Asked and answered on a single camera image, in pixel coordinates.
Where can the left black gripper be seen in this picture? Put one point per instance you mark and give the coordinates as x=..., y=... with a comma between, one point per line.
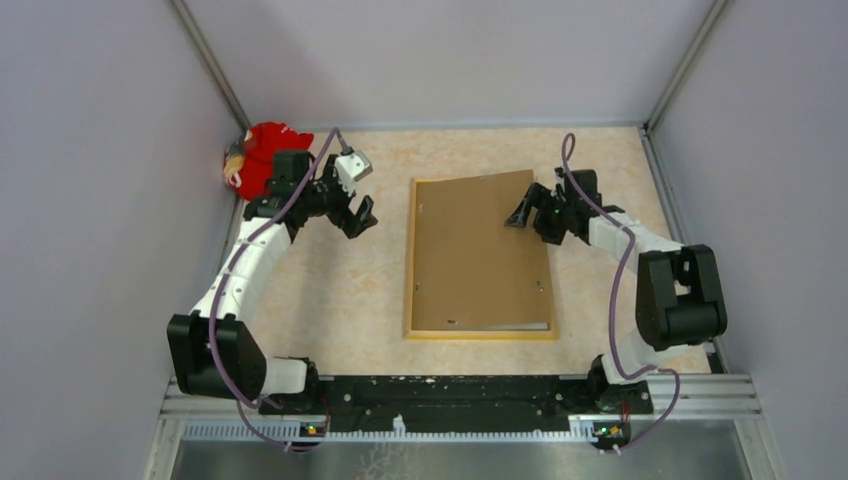
x=353, y=223

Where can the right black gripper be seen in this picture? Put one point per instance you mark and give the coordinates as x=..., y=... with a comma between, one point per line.
x=539, y=197

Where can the brown cardboard backing board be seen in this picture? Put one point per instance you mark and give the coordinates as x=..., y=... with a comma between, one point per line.
x=477, y=252

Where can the yellow wooden picture frame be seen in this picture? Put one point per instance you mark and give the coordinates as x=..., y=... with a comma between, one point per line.
x=408, y=265

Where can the building photo print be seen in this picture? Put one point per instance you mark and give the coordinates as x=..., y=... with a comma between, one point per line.
x=525, y=327

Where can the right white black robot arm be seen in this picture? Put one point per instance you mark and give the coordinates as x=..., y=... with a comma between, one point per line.
x=679, y=297

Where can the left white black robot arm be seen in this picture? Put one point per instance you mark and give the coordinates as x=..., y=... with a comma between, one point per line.
x=212, y=349

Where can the red crumpled cloth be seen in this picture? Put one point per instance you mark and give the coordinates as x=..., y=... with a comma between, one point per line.
x=248, y=159

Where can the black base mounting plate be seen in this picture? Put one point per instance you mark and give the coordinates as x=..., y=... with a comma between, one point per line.
x=459, y=404

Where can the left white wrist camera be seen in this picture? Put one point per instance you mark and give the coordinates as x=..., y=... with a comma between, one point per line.
x=350, y=169

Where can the aluminium rail with cable duct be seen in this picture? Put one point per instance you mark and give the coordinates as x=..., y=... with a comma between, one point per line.
x=693, y=397

